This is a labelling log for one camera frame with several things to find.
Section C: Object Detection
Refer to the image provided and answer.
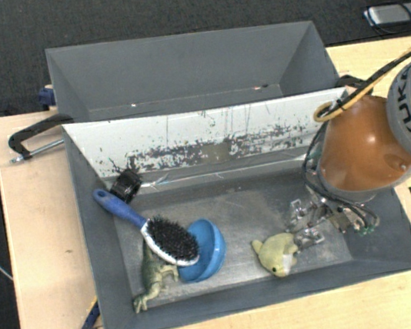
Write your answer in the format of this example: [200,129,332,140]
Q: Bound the blue bowl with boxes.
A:
[169,215,232,286]

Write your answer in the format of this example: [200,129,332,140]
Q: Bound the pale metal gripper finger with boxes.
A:
[292,224,327,251]
[283,196,319,231]

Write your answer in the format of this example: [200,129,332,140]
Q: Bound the black round cap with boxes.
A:
[106,166,147,207]

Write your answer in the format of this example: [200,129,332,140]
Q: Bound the yellow-green plush animal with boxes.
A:
[249,230,304,283]

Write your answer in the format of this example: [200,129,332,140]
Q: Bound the pale wood board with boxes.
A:
[0,106,103,329]

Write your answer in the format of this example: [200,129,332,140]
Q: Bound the blue hairbrush with black bristles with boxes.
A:
[91,173,203,281]

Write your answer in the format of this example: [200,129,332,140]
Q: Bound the green toy dinosaur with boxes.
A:
[122,238,185,314]

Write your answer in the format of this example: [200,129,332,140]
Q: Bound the grey metal bin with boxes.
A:
[44,0,411,329]

